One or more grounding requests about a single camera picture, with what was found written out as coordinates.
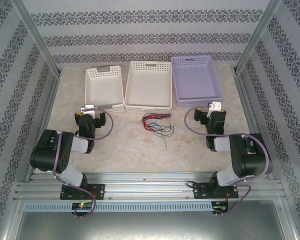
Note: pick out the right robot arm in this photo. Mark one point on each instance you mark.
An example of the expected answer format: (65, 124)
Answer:
(252, 160)

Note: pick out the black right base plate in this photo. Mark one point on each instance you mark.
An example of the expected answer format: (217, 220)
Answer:
(200, 191)

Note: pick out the purple plastic basket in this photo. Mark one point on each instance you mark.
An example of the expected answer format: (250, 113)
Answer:
(196, 82)

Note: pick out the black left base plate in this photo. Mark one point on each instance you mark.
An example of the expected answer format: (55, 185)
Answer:
(100, 191)

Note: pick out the small white round-hole basket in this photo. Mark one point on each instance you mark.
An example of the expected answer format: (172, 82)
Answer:
(103, 87)

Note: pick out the aluminium mounting rail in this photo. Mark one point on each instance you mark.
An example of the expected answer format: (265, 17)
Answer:
(150, 185)

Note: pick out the right aluminium side rail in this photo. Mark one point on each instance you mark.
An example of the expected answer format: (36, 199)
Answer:
(250, 112)

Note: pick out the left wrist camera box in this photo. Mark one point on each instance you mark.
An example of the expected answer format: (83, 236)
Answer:
(90, 107)

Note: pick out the left aluminium side rail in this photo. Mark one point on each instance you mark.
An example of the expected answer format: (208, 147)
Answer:
(43, 125)

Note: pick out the green circuit board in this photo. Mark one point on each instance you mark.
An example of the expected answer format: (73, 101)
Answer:
(82, 205)
(218, 208)

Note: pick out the large white slotted basket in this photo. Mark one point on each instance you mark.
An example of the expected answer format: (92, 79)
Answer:
(148, 87)

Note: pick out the right green circuit board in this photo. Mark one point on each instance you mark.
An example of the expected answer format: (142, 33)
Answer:
(218, 208)

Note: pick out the right aluminium frame post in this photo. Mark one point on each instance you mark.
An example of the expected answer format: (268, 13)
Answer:
(255, 37)

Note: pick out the left aluminium frame post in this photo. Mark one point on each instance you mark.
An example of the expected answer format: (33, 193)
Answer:
(37, 37)

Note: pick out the aluminium side rail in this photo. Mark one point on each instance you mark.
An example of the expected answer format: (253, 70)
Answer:
(43, 125)
(250, 112)

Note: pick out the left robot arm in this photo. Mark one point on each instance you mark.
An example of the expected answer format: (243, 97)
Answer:
(47, 150)

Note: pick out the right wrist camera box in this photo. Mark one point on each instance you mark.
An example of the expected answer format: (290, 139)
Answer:
(216, 106)

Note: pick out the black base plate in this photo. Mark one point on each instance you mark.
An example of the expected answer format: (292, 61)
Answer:
(100, 191)
(200, 191)

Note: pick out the aluminium frame post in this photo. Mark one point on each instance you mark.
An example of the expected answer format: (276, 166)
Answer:
(37, 37)
(255, 37)

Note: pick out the left green circuit board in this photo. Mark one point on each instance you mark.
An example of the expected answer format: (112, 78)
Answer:
(82, 205)

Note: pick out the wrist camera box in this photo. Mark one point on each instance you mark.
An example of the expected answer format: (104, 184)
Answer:
(216, 106)
(90, 107)

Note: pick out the grey metal sheet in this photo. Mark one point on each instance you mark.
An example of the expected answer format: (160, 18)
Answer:
(150, 225)

